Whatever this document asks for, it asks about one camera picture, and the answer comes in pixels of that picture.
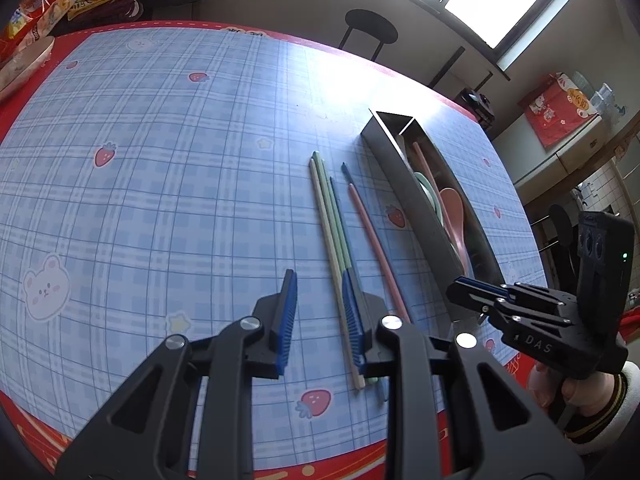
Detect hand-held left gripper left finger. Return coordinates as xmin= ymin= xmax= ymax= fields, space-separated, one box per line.
xmin=54 ymin=269 xmax=299 ymax=480

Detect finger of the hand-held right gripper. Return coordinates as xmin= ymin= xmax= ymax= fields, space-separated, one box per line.
xmin=446 ymin=282 xmax=574 ymax=329
xmin=457 ymin=276 xmax=579 ymax=307

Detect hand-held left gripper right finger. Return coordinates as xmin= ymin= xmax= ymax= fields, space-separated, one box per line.
xmin=341 ymin=267 xmax=586 ymax=480

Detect pink spoon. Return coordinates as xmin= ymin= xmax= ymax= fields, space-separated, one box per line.
xmin=439 ymin=187 xmax=474 ymax=272

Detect beige chopstick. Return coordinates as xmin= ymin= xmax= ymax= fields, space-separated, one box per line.
xmin=308 ymin=158 xmax=364 ymax=392

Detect green chopstick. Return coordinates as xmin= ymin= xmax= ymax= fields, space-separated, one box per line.
xmin=311 ymin=151 xmax=379 ymax=387

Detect light green spoon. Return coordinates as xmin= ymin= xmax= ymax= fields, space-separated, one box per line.
xmin=412 ymin=172 xmax=444 ymax=222

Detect metal utensil tray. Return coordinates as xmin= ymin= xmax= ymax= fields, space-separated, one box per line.
xmin=361 ymin=110 xmax=506 ymax=323

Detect person's right hand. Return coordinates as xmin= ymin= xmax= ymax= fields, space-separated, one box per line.
xmin=529 ymin=362 xmax=626 ymax=428

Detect black folding chair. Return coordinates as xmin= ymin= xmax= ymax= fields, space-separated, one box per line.
xmin=540 ymin=203 xmax=581 ymax=286

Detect white fridge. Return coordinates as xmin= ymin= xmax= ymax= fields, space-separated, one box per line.
xmin=492 ymin=110 xmax=640 ymax=211

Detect red printed cloth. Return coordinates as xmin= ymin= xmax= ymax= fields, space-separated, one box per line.
xmin=517 ymin=72 xmax=601 ymax=148

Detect clear plastic containers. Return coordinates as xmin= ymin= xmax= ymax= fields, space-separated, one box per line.
xmin=570 ymin=70 xmax=628 ymax=116

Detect rice cooker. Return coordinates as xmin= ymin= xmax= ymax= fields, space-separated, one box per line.
xmin=457 ymin=87 xmax=496 ymax=133

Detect blue plaid table mat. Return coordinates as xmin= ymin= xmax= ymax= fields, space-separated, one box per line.
xmin=0 ymin=27 xmax=548 ymax=476

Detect black metal rack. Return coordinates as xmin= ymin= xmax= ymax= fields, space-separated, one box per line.
xmin=427 ymin=46 xmax=493 ymax=93

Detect black round stool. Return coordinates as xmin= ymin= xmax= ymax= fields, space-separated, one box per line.
xmin=339 ymin=8 xmax=399 ymax=63

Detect dark framed window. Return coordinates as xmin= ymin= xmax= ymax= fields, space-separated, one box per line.
xmin=325 ymin=0 xmax=606 ymax=81

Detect maroon cloth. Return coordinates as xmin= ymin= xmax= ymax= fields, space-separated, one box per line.
xmin=65 ymin=0 xmax=146 ymax=23

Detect patterned ceramic bowl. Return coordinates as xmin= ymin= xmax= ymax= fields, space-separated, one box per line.
xmin=0 ymin=35 xmax=56 ymax=106

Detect red snack bag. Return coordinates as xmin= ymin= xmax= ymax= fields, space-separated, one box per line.
xmin=0 ymin=0 xmax=76 ymax=56

